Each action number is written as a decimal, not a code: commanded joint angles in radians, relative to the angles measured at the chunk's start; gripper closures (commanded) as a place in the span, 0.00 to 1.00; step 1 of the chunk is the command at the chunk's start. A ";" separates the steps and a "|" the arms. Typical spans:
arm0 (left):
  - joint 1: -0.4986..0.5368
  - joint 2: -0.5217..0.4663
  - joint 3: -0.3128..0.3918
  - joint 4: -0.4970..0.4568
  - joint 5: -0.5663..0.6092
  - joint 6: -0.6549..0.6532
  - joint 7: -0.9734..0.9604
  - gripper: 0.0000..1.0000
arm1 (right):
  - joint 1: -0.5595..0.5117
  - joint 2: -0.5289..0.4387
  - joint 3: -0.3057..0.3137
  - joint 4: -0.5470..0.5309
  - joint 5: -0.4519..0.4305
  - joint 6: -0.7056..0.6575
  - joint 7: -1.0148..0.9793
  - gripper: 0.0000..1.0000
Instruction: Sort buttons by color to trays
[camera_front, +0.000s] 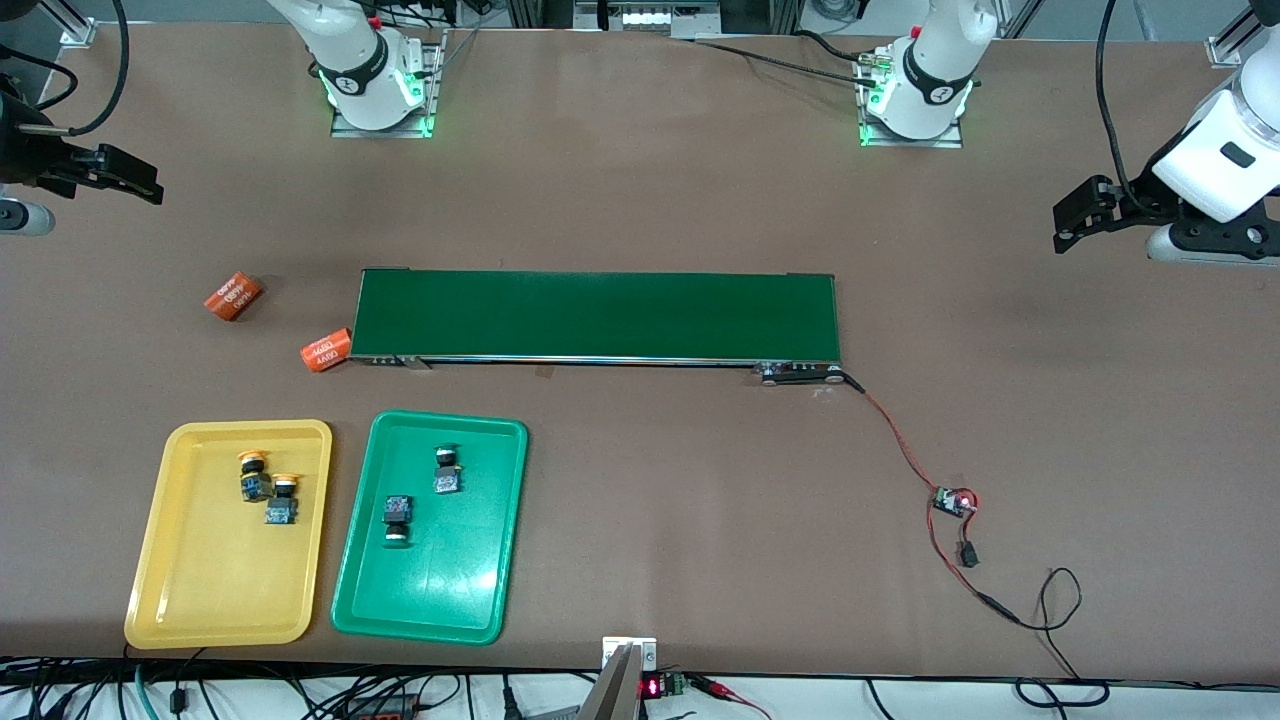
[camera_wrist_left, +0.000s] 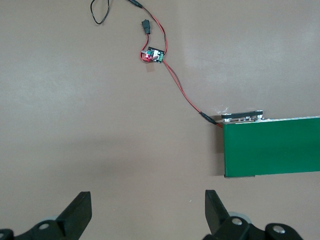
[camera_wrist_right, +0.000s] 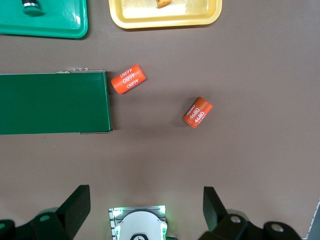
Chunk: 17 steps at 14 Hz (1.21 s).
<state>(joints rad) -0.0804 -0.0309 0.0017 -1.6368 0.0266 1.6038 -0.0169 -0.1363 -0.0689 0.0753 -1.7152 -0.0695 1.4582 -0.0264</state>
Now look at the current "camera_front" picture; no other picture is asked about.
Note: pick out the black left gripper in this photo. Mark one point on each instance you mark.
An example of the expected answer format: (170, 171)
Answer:
(1137, 201)

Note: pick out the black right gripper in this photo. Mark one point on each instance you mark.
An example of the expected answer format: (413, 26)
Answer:
(30, 152)

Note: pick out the orange 4680 battery cylinder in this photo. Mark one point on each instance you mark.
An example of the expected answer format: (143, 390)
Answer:
(233, 296)
(327, 352)

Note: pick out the yellow push button switch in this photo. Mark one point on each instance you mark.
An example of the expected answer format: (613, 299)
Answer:
(254, 478)
(283, 505)

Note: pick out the green push button switch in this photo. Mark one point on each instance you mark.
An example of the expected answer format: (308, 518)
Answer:
(447, 482)
(398, 518)

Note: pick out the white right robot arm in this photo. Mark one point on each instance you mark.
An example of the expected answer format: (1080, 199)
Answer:
(355, 70)

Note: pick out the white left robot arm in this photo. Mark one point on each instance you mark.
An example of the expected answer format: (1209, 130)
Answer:
(1225, 150)

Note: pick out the small green circuit board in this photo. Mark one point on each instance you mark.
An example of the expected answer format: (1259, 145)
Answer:
(953, 502)

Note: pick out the red black power lead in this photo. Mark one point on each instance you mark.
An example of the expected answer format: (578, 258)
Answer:
(1000, 607)

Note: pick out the yellow plastic tray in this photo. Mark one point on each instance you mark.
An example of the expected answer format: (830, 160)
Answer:
(230, 580)

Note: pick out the metal rack with light strip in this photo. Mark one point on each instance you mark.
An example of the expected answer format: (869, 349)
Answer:
(650, 18)

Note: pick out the green belt conveyor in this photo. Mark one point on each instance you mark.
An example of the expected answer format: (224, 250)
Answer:
(600, 315)

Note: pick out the green plastic tray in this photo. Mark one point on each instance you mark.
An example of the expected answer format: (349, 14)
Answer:
(450, 580)

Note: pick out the orange power strip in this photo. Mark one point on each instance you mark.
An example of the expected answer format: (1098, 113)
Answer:
(385, 710)

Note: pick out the red clip leads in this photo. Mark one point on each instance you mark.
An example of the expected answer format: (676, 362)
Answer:
(725, 690)

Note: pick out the red digit display module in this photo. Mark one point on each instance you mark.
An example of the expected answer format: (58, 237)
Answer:
(652, 687)

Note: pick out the aluminium frame profile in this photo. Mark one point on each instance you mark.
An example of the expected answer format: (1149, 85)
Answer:
(1228, 45)
(75, 28)

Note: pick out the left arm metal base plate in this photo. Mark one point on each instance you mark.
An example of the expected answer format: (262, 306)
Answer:
(945, 140)

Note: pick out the white metal bracket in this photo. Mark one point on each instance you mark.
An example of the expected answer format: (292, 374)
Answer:
(648, 655)

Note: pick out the grey camera post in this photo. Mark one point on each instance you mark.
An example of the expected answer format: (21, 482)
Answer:
(612, 690)

